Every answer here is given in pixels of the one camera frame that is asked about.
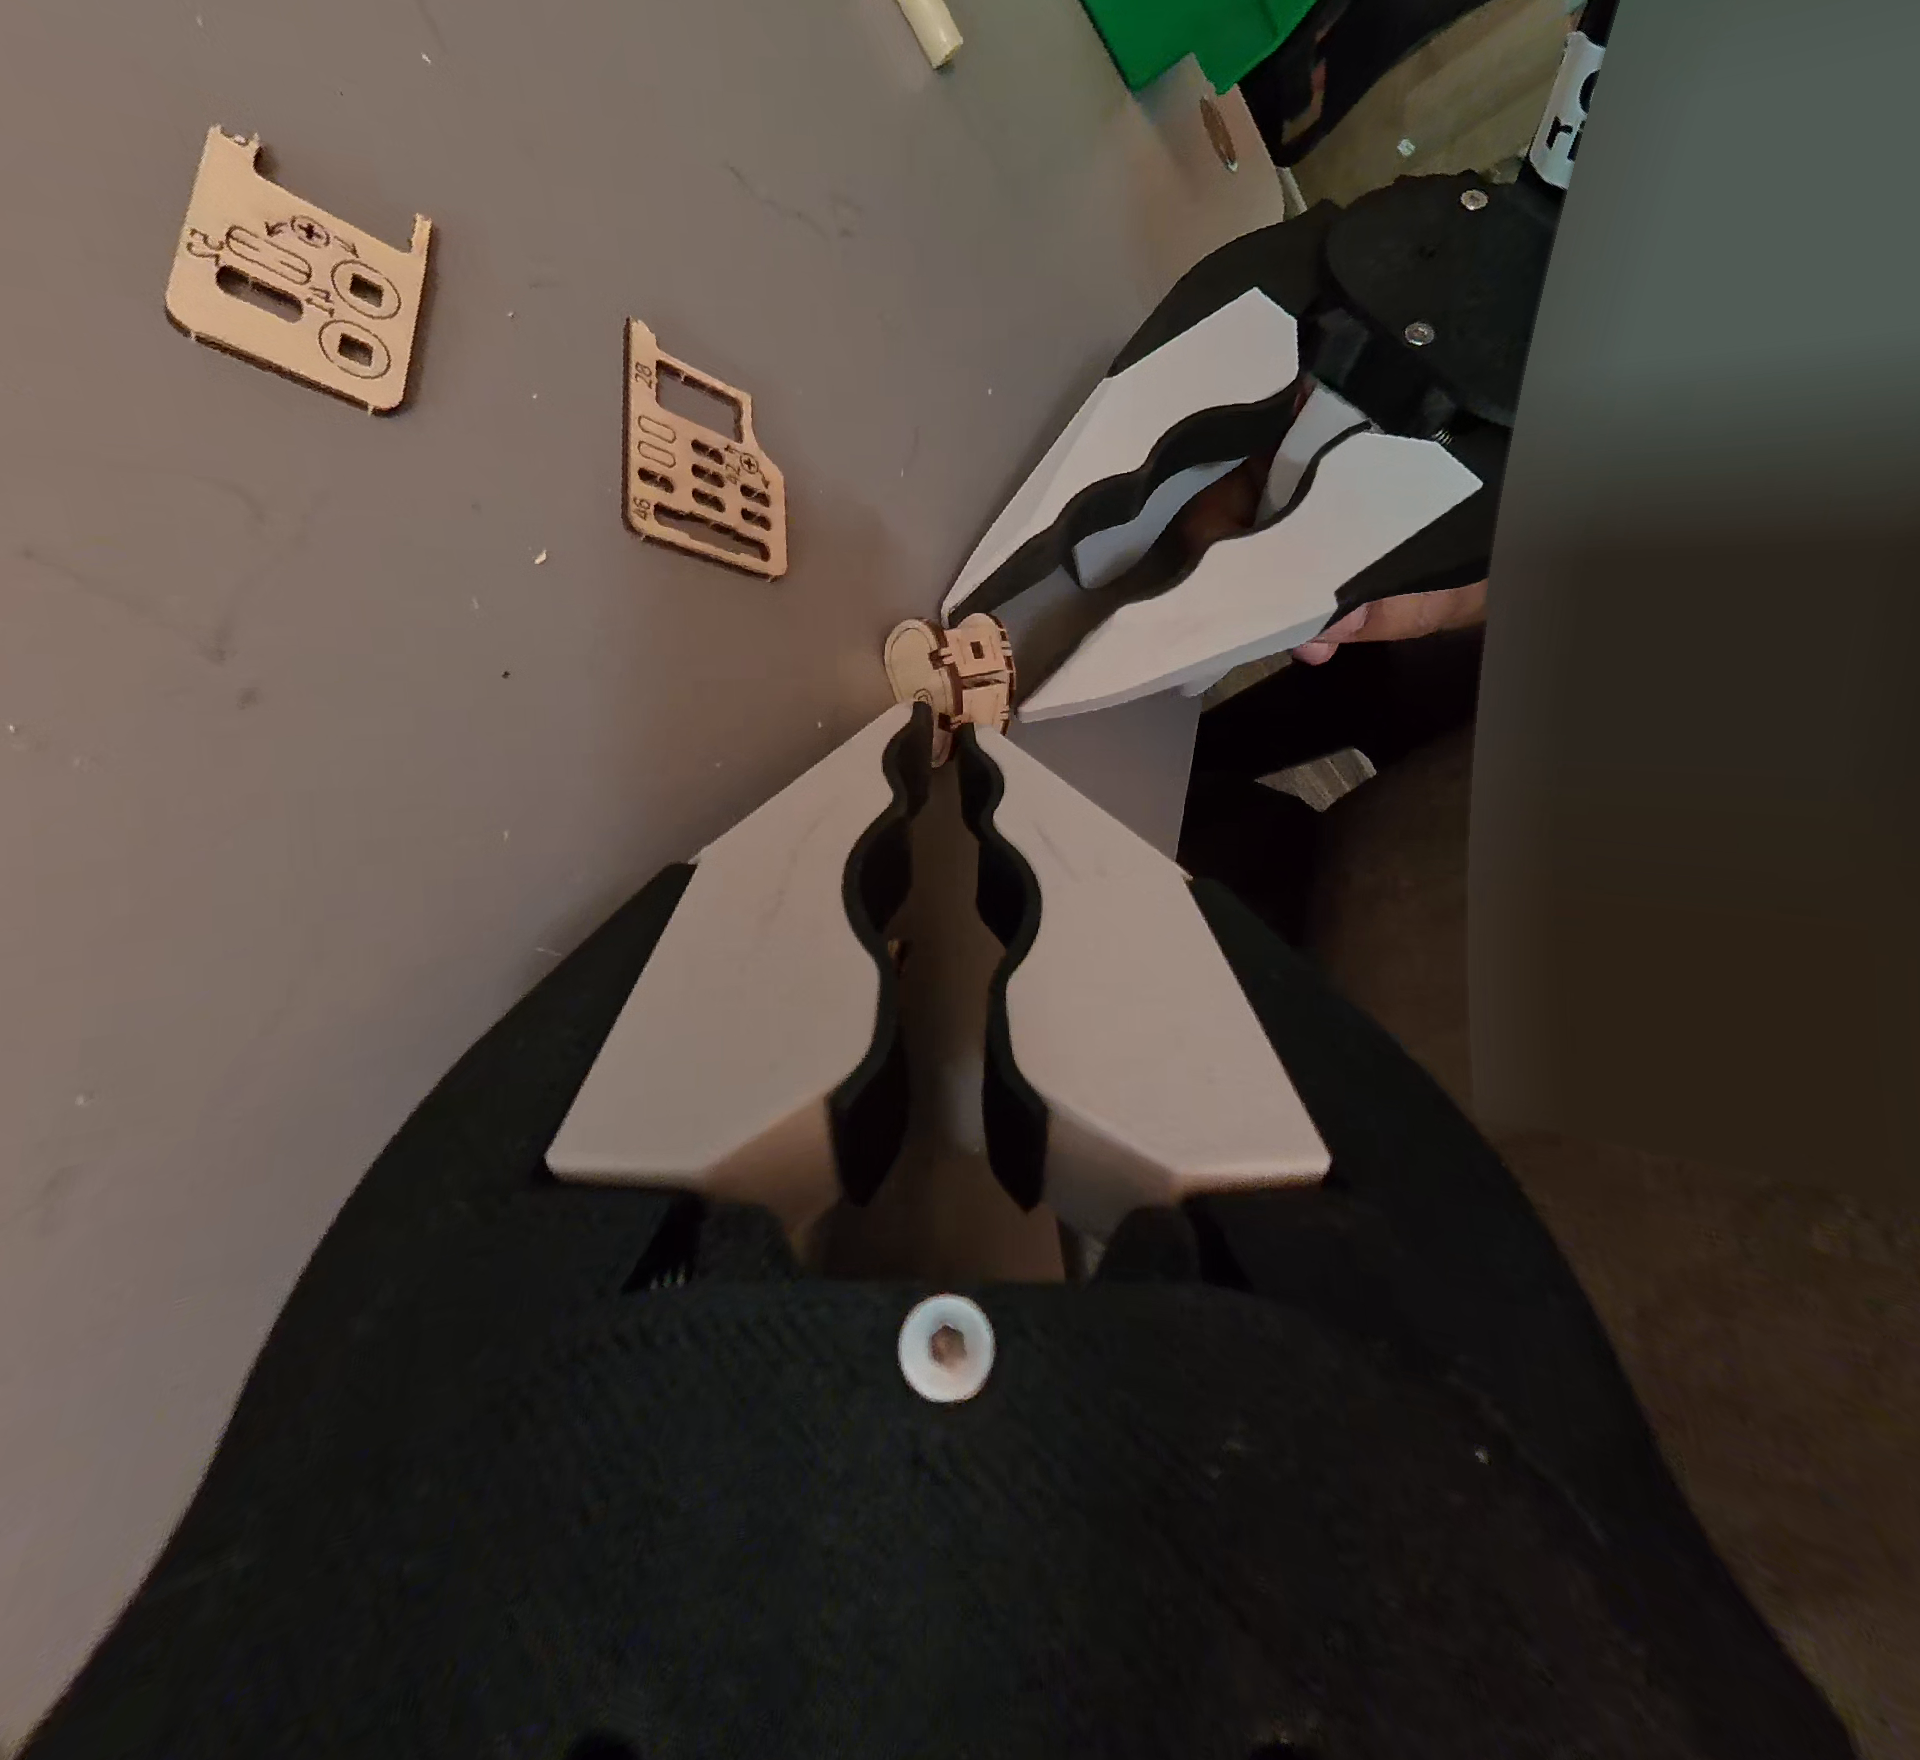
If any small wooden puzzle assembly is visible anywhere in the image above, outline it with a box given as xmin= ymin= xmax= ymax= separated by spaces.
xmin=882 ymin=609 xmax=1023 ymax=760

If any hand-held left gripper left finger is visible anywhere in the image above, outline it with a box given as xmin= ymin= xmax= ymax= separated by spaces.
xmin=548 ymin=704 xmax=924 ymax=1233

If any person's right hand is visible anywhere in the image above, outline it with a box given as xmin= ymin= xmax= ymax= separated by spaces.
xmin=1293 ymin=587 xmax=1490 ymax=668

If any wide flat wooden puzzle piece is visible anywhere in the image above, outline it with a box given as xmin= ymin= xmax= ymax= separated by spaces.
xmin=161 ymin=125 xmax=438 ymax=418

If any narrow flat wooden puzzle piece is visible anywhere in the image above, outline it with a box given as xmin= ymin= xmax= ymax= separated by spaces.
xmin=620 ymin=316 xmax=794 ymax=580

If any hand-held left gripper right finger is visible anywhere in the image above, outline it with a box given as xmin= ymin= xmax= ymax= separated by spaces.
xmin=958 ymin=727 xmax=1334 ymax=1243

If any grey desk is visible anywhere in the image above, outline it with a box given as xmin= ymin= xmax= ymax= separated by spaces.
xmin=0 ymin=0 xmax=1306 ymax=1754

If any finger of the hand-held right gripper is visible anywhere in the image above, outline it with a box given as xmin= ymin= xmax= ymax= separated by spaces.
xmin=1016 ymin=406 xmax=1486 ymax=722
xmin=942 ymin=284 xmax=1306 ymax=624

